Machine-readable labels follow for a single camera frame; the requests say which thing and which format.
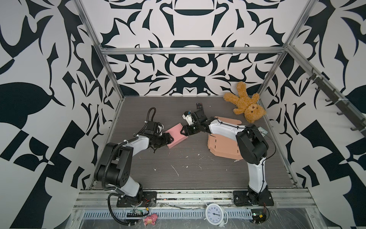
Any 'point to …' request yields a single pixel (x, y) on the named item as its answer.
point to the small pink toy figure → (150, 219)
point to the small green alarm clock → (263, 131)
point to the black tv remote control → (199, 106)
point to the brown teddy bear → (253, 111)
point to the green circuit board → (137, 213)
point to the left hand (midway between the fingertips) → (171, 138)
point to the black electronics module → (259, 216)
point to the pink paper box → (175, 131)
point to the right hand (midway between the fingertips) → (182, 131)
